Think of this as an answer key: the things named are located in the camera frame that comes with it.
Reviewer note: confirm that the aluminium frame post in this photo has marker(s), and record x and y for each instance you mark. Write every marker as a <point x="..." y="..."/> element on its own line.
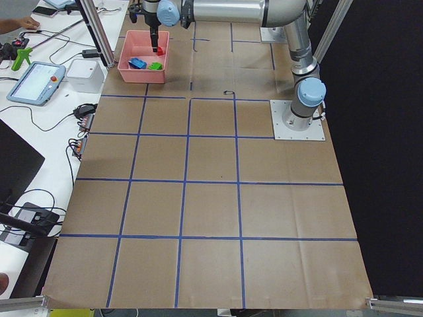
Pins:
<point x="96" y="30"/>

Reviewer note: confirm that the pink plastic box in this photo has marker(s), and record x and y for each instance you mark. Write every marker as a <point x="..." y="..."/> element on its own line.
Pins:
<point x="138" y="44"/>

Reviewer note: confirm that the teach pendant tablet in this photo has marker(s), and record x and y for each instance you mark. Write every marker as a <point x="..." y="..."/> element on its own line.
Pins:
<point x="38" y="84"/>

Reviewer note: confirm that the person's bare hand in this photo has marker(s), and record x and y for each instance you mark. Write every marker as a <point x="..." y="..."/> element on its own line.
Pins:
<point x="28" y="23"/>

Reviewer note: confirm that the green toy block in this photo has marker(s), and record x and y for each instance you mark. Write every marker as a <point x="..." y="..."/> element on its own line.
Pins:
<point x="155" y="66"/>

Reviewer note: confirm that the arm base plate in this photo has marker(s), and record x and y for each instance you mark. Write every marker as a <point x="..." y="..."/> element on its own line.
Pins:
<point x="273" y="35"/>
<point x="288" y="127"/>

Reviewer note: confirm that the green handled reacher tool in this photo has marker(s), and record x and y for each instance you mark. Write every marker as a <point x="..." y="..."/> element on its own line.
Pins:
<point x="22" y="55"/>

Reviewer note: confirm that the white square box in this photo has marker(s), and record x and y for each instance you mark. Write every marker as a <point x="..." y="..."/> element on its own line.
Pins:
<point x="85" y="76"/>

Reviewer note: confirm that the black power adapter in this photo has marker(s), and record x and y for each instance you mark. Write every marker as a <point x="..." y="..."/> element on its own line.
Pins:
<point x="92" y="53"/>

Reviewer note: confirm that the red toy block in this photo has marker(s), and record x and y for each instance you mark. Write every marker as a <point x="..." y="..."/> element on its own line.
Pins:
<point x="160" y="51"/>

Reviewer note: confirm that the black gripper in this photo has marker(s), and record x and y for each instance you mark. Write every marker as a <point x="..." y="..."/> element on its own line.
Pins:
<point x="153" y="20"/>

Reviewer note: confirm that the blue toy block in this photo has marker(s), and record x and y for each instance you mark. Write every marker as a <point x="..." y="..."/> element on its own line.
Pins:
<point x="137" y="63"/>

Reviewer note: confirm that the black smartphone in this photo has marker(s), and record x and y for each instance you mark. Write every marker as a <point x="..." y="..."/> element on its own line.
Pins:
<point x="44" y="11"/>

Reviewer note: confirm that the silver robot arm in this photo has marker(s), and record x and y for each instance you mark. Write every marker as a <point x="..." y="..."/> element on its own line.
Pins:
<point x="279" y="21"/>

